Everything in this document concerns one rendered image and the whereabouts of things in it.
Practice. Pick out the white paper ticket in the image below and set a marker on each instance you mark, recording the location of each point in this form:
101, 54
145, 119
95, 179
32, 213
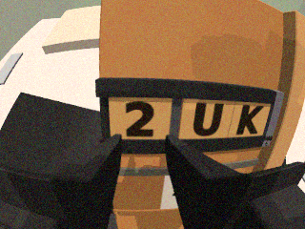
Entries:
168, 200

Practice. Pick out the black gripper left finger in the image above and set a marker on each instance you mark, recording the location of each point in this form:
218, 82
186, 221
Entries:
79, 195

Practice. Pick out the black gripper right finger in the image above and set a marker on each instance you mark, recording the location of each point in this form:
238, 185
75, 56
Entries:
212, 196

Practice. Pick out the beige flat box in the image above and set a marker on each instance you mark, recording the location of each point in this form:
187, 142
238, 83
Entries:
77, 29

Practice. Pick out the tan letter tile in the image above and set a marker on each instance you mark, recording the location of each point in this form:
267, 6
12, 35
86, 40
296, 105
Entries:
148, 118
205, 118
248, 119

